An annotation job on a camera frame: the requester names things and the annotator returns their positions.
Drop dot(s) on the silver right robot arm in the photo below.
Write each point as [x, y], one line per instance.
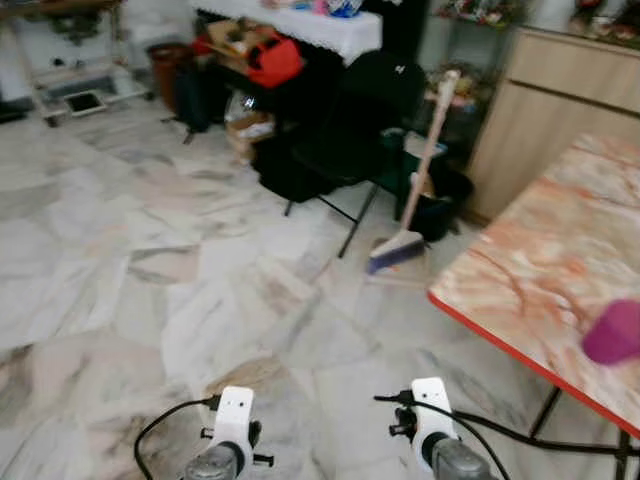
[462, 464]

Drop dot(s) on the purple plastic cup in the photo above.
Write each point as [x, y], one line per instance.
[612, 333]

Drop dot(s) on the light wooden cabinet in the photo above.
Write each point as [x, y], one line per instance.
[560, 110]

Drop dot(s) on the black bucket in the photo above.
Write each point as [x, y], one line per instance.
[445, 205]

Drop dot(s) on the wooden broom with blue bristles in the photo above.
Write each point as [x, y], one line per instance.
[428, 160]

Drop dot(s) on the black folding chair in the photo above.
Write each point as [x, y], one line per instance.
[365, 110]

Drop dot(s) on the white lace tablecloth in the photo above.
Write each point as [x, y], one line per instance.
[320, 28]

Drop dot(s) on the red bag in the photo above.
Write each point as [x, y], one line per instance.
[274, 62]

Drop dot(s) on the brown cardboard box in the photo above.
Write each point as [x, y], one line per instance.
[248, 128]

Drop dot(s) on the brown ceramic pot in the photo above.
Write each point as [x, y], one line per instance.
[165, 72]

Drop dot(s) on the flat floor scale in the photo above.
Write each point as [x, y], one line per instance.
[84, 102]

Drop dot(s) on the white metal rack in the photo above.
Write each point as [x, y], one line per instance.
[45, 50]

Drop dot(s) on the black metal table frame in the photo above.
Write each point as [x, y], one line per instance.
[545, 412]

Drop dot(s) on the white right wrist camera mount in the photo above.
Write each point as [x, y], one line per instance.
[432, 402]

